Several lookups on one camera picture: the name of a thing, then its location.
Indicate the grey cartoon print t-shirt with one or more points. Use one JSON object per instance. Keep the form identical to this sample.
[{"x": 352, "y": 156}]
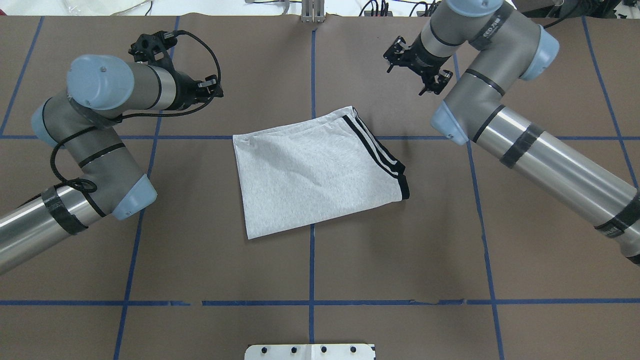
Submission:
[{"x": 304, "y": 173}]

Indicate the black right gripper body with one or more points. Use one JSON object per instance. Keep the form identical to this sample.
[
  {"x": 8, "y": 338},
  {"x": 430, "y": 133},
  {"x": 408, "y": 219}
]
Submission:
[{"x": 423, "y": 58}]

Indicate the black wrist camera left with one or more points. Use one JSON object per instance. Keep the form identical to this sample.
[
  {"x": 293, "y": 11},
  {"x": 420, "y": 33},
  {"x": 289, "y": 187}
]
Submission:
[{"x": 153, "y": 49}]

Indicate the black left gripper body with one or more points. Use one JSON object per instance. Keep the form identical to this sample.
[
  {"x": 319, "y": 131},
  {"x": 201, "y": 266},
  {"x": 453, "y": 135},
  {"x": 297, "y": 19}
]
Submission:
[{"x": 187, "y": 89}]

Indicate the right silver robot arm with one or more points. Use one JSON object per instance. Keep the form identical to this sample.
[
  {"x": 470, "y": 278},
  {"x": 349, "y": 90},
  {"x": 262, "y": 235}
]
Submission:
[{"x": 510, "y": 48}]

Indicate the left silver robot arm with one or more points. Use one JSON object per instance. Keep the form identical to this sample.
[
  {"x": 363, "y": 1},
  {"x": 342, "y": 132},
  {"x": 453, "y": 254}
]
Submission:
[{"x": 97, "y": 174}]

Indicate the white mounting plate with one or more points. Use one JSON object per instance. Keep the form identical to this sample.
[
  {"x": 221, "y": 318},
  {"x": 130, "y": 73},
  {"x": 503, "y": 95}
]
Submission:
[{"x": 322, "y": 351}]

